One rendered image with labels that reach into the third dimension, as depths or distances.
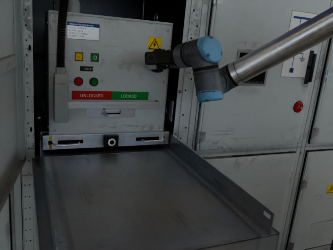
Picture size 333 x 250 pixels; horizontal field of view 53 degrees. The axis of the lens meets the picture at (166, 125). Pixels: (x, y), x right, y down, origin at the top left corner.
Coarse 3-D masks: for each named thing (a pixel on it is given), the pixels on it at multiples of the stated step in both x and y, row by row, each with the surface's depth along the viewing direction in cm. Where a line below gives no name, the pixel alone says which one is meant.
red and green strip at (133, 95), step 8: (72, 96) 132; (80, 96) 133; (88, 96) 134; (96, 96) 136; (104, 96) 137; (112, 96) 138; (120, 96) 140; (128, 96) 141; (136, 96) 142; (144, 96) 144
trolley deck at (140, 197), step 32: (32, 160) 125; (64, 160) 129; (96, 160) 132; (128, 160) 135; (160, 160) 138; (64, 192) 105; (96, 192) 106; (128, 192) 108; (160, 192) 110; (192, 192) 112; (96, 224) 89; (128, 224) 91; (160, 224) 92; (192, 224) 94; (224, 224) 95
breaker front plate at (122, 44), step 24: (120, 24) 131; (144, 24) 135; (168, 24) 139; (72, 48) 127; (96, 48) 130; (120, 48) 134; (144, 48) 138; (168, 48) 142; (72, 72) 130; (96, 72) 133; (120, 72) 137; (144, 72) 141; (72, 120) 135; (96, 120) 138; (120, 120) 142; (144, 120) 147
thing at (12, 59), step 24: (0, 0) 96; (0, 24) 97; (0, 48) 98; (0, 72) 92; (0, 96) 99; (24, 96) 121; (0, 120) 100; (24, 120) 122; (0, 144) 101; (24, 144) 124; (0, 168) 102; (0, 192) 102
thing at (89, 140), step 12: (48, 132) 135; (120, 132) 144; (132, 132) 145; (144, 132) 147; (156, 132) 149; (168, 132) 152; (48, 144) 132; (84, 144) 138; (96, 144) 140; (120, 144) 144; (132, 144) 146; (144, 144) 149
